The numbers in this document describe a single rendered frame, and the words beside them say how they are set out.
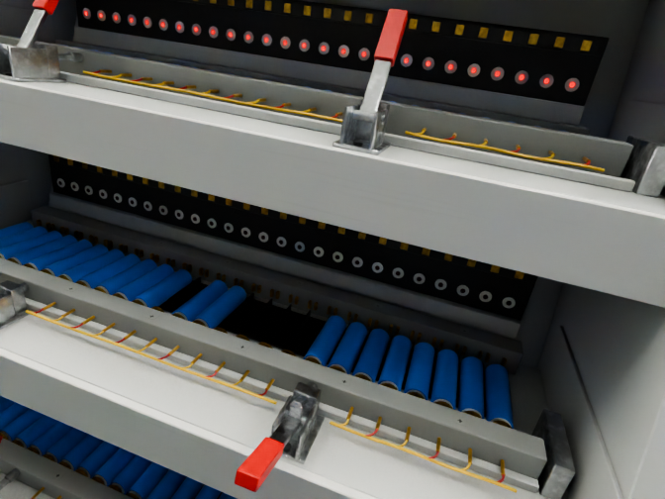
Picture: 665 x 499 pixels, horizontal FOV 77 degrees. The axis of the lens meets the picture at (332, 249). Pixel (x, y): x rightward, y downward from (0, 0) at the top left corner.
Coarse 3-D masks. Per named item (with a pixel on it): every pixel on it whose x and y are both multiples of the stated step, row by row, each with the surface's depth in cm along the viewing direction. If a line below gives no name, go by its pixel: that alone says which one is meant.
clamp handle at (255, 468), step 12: (300, 408) 26; (288, 420) 26; (300, 420) 26; (276, 432) 24; (288, 432) 25; (264, 444) 23; (276, 444) 23; (252, 456) 21; (264, 456) 21; (276, 456) 22; (240, 468) 20; (252, 468) 20; (264, 468) 20; (240, 480) 20; (252, 480) 20
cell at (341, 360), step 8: (352, 328) 37; (360, 328) 37; (344, 336) 36; (352, 336) 36; (360, 336) 36; (344, 344) 34; (352, 344) 35; (360, 344) 36; (336, 352) 33; (344, 352) 33; (352, 352) 34; (336, 360) 32; (344, 360) 32; (352, 360) 33; (344, 368) 32
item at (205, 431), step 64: (0, 192) 47; (256, 256) 44; (512, 320) 38; (0, 384) 32; (64, 384) 29; (128, 384) 30; (192, 384) 31; (512, 384) 36; (576, 384) 30; (128, 448) 30; (192, 448) 27; (320, 448) 27; (384, 448) 28; (576, 448) 27
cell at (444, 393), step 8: (440, 352) 36; (448, 352) 35; (440, 360) 35; (448, 360) 34; (456, 360) 35; (440, 368) 33; (448, 368) 33; (456, 368) 34; (440, 376) 33; (448, 376) 32; (456, 376) 33; (432, 384) 33; (440, 384) 32; (448, 384) 32; (456, 384) 32; (432, 392) 31; (440, 392) 31; (448, 392) 31; (432, 400) 31; (440, 400) 30; (448, 400) 30
